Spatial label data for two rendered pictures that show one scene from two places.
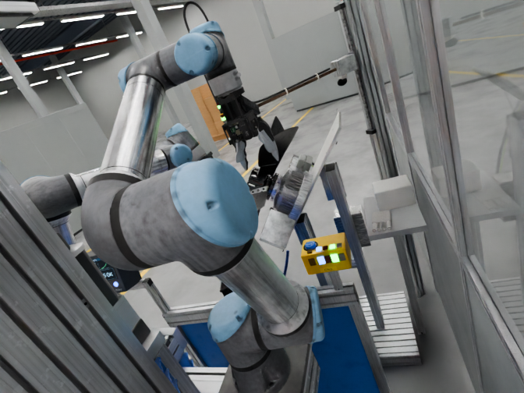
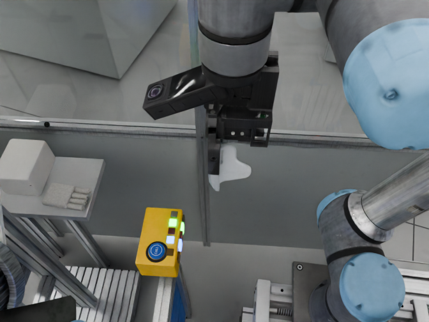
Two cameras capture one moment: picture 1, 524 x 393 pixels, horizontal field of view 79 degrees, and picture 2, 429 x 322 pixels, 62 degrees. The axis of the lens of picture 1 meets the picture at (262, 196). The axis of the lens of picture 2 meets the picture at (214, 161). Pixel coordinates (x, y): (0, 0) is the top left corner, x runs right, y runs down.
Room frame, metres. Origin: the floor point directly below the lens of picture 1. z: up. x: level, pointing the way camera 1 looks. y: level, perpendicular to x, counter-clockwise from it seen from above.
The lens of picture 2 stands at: (0.94, 0.27, 1.93)
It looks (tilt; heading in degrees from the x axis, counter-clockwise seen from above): 55 degrees down; 252
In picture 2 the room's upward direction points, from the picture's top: straight up
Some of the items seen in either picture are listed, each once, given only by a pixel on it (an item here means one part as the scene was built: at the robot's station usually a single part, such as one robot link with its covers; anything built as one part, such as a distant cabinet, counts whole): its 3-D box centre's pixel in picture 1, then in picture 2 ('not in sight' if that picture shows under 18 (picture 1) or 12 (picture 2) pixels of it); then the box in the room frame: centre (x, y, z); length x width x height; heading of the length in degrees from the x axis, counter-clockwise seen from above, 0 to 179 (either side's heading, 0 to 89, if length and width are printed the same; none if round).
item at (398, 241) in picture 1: (408, 278); (83, 235); (1.30, -0.55, 0.41); 0.04 x 0.04 x 0.83; 68
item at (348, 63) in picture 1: (345, 65); not in sight; (1.54, -0.61, 1.54); 0.10 x 0.07 x 0.08; 103
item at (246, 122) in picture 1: (238, 116); (237, 97); (0.81, -0.03, 1.62); 0.09 x 0.08 x 0.12; 158
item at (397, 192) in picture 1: (392, 191); (21, 167); (1.36, -0.60, 0.91); 0.17 x 0.16 x 0.11; 68
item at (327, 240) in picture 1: (327, 255); (161, 242); (0.95, -0.13, 1.02); 0.16 x 0.10 x 0.11; 68
